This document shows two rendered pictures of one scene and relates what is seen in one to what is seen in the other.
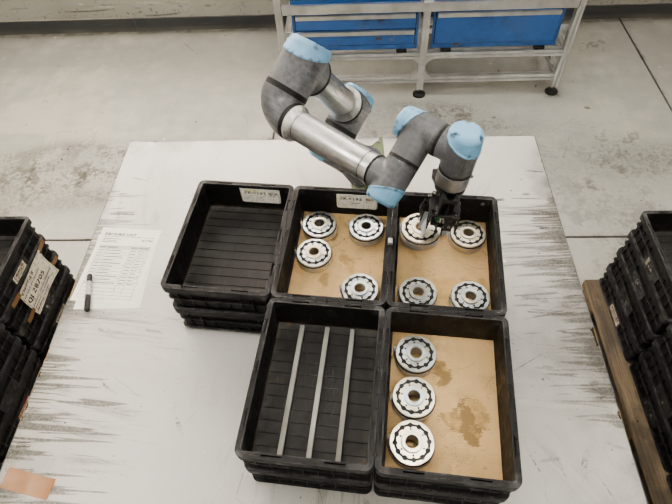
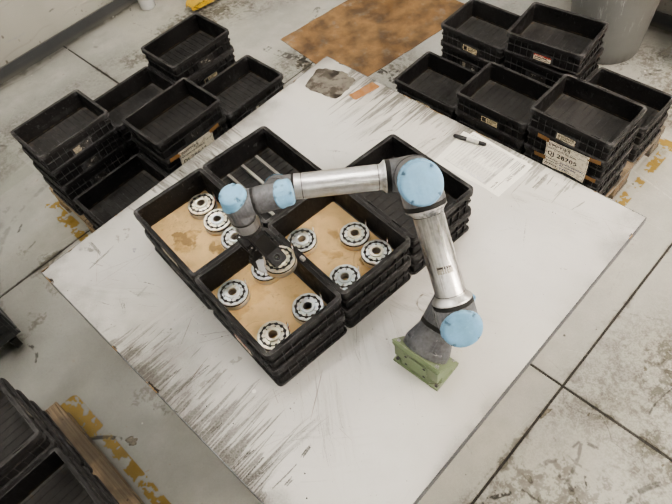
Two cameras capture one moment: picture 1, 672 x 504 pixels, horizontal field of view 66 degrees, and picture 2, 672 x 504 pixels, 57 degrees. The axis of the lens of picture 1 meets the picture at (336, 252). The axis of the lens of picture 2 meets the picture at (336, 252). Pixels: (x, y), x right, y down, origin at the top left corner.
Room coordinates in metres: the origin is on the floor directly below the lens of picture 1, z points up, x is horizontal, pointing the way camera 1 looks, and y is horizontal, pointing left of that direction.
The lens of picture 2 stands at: (1.81, -0.88, 2.55)
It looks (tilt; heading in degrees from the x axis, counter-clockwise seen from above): 54 degrees down; 137
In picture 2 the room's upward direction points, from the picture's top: 11 degrees counter-clockwise
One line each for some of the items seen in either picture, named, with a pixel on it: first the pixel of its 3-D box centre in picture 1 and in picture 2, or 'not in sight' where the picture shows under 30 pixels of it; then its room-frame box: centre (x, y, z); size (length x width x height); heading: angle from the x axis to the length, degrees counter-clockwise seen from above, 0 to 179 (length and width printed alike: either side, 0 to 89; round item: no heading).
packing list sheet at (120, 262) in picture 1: (117, 265); (483, 161); (1.02, 0.72, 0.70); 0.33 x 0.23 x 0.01; 175
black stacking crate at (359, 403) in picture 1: (317, 385); (267, 183); (0.49, 0.07, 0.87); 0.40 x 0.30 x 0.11; 170
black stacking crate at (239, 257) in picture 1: (235, 246); (402, 194); (0.94, 0.29, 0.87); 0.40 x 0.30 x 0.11; 170
